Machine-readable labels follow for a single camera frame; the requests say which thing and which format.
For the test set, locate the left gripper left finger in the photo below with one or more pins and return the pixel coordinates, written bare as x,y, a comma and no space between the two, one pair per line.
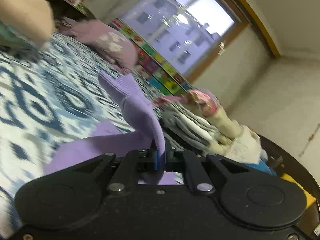
135,166

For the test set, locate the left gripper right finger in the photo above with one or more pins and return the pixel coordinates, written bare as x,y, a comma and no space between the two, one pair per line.
187,163

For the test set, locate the purple hoodie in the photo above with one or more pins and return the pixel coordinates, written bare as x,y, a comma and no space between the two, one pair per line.
72,160

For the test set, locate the grey folded clothes stack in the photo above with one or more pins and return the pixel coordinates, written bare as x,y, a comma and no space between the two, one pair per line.
193,129

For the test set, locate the white quilted blanket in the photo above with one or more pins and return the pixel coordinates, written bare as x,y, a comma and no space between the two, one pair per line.
246,148

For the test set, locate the blue jacket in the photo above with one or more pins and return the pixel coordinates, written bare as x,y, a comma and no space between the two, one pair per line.
263,167

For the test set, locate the colourful alphabet play mat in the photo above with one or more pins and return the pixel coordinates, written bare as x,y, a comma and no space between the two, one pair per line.
152,66

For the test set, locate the dark wooden headboard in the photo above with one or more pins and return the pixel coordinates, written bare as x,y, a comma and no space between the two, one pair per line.
284,163

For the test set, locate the blue white patterned bedspread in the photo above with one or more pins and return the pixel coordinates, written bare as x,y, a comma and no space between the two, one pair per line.
49,99

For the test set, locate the pink floral pillow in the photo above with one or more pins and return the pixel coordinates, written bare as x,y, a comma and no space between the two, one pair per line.
111,45

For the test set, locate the window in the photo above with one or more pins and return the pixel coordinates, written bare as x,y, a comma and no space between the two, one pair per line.
189,34

